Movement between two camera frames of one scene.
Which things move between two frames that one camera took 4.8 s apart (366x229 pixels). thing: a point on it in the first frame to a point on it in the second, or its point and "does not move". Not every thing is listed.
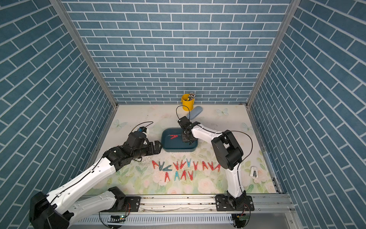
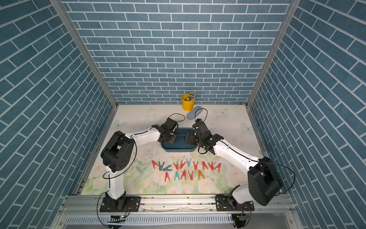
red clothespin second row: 191,175 does not move
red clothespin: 195,166 does not move
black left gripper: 151,150 to 172,141
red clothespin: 218,166 does not move
